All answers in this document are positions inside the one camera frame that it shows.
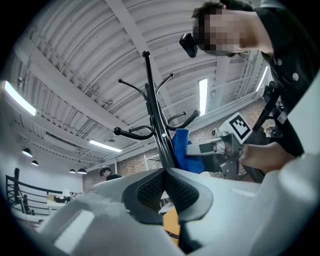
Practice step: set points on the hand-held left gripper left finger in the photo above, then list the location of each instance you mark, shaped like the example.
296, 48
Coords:
100, 225

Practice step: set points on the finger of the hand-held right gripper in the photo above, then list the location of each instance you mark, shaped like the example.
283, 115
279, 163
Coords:
195, 150

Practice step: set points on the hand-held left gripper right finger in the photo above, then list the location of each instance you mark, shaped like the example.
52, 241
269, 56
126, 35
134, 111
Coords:
237, 212

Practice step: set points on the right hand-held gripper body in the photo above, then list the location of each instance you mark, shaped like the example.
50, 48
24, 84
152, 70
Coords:
235, 140

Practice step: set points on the blue cloth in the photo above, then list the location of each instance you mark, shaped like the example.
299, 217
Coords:
185, 152

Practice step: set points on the black coat rack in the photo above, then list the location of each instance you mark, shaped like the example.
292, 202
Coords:
160, 125

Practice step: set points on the person's right forearm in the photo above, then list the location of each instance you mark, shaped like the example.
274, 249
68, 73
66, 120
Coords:
270, 156

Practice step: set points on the white metal shelving unit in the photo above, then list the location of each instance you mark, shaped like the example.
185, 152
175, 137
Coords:
153, 162

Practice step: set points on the ceiling tube light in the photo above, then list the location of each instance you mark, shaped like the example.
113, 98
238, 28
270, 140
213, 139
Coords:
20, 97
262, 78
203, 96
105, 145

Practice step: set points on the black pendant lamp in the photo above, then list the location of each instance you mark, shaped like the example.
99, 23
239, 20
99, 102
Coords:
72, 171
27, 153
82, 171
35, 163

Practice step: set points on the black stair railing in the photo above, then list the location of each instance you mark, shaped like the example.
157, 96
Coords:
16, 185

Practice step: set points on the person's black shirt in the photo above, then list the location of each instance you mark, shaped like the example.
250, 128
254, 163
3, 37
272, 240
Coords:
295, 50

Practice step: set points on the person's head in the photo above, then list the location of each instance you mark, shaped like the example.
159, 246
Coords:
225, 30

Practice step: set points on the black head-mounted camera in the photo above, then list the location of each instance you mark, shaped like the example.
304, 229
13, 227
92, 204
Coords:
188, 45

